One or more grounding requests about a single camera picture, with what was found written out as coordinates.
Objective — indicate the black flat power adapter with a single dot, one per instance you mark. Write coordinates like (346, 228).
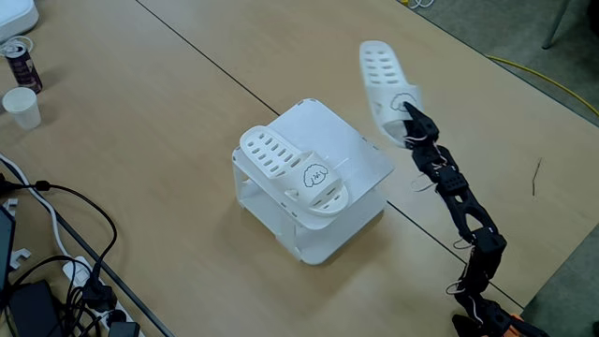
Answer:
(33, 309)

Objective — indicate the white flat device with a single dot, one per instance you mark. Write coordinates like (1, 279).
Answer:
(16, 14)

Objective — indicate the black power brick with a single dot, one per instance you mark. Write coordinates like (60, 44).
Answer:
(3, 185)

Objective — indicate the black plug adapter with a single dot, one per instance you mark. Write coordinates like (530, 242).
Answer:
(124, 329)

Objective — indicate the white plastic shoe rack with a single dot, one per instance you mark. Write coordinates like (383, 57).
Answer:
(337, 136)

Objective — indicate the dark laptop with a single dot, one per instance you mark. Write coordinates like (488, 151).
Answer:
(5, 248)

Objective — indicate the white paper cup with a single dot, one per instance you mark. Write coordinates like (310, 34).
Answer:
(21, 105)

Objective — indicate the grey metal leg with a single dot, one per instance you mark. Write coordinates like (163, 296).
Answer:
(557, 23)

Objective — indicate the white printed bracket piece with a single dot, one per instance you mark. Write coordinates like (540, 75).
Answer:
(10, 206)
(19, 257)

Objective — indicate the white power strip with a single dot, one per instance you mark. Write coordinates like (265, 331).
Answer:
(77, 273)

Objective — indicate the white slipper with puppy drawing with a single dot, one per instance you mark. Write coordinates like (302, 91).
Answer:
(276, 154)
(384, 75)

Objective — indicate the purple drink can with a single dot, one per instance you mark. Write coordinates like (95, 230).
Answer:
(24, 70)

